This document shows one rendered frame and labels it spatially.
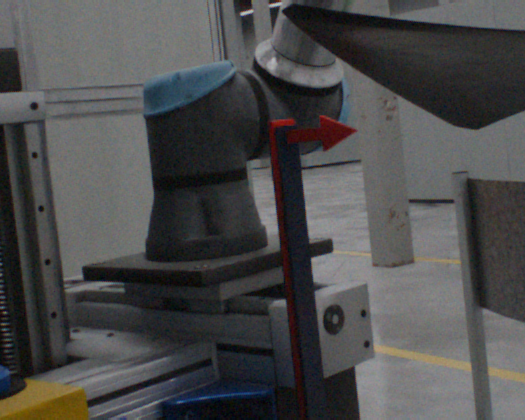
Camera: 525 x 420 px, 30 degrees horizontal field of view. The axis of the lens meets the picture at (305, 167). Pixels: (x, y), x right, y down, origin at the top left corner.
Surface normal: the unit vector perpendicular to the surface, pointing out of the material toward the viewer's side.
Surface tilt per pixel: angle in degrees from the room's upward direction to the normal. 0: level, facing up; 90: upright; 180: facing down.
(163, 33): 90
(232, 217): 73
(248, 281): 90
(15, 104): 90
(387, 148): 90
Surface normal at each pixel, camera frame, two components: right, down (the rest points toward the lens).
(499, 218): -0.95, 0.11
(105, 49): 0.77, -0.06
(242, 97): 0.49, -0.39
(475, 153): -0.80, 0.11
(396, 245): 0.58, -0.02
